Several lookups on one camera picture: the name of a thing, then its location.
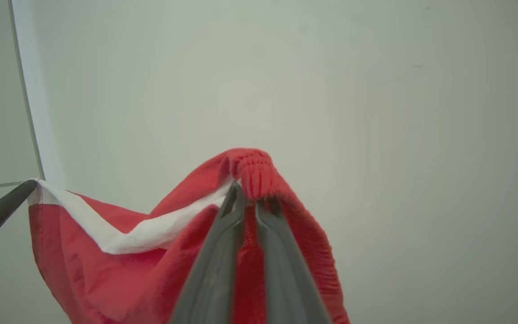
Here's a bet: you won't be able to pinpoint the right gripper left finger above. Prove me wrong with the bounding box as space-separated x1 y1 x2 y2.
168 181 247 324

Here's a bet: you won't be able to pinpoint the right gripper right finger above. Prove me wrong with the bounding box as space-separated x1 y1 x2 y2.
255 204 332 324

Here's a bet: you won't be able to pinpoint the red shorts with white stripe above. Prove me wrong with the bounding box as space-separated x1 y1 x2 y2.
27 148 350 324

